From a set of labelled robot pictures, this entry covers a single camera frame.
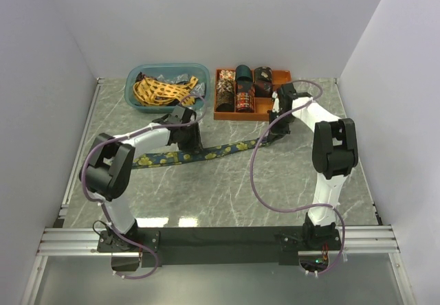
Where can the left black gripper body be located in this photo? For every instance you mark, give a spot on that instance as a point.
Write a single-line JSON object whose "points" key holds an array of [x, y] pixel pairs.
{"points": [[190, 139]]}

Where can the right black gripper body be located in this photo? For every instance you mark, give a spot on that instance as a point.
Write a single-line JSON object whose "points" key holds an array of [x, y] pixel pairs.
{"points": [[281, 128]]}

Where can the blue floral tie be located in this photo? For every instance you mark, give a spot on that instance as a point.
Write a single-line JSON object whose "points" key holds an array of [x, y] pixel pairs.
{"points": [[163, 159]]}

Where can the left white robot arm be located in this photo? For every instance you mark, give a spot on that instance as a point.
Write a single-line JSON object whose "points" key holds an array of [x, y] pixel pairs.
{"points": [[106, 171]]}

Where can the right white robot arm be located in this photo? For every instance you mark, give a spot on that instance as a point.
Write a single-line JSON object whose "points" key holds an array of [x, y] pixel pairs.
{"points": [[334, 155]]}

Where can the maroon rolled tie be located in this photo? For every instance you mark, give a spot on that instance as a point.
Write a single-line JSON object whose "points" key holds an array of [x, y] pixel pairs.
{"points": [[263, 89]]}

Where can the red striped rolled tie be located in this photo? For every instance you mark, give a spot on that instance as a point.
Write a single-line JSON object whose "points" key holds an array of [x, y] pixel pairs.
{"points": [[244, 102]]}

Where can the dark brown rolled tie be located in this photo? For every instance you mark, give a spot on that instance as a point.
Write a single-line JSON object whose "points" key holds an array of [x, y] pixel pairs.
{"points": [[225, 102]]}

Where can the orange divided tray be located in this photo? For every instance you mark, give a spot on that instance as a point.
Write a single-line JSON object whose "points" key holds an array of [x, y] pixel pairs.
{"points": [[261, 105]]}

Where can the dark red dotted rolled tie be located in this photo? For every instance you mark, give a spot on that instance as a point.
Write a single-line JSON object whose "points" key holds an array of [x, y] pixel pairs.
{"points": [[245, 87]]}

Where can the black floral rolled tie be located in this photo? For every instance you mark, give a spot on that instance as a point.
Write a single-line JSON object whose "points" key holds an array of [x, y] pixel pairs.
{"points": [[263, 74]]}

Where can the blue plastic bin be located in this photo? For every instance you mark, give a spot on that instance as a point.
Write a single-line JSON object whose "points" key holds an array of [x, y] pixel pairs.
{"points": [[169, 71]]}

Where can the yellow patterned tie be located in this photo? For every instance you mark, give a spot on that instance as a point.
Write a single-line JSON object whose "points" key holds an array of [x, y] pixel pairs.
{"points": [[154, 93]]}

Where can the teal rolled tie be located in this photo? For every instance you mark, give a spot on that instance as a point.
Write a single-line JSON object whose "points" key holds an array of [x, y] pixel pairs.
{"points": [[243, 73]]}

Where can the brown patterned rolled tie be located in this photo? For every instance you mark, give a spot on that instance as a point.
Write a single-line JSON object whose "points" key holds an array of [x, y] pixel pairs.
{"points": [[225, 86]]}

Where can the red white rolled tie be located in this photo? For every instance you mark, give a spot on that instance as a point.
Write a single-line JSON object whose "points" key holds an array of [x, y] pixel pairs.
{"points": [[227, 74]]}

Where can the dark tie in bin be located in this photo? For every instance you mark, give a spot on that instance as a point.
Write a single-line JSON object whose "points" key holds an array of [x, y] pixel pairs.
{"points": [[141, 77]]}

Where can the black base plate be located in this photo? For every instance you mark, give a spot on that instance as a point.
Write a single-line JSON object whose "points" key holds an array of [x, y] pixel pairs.
{"points": [[222, 245]]}

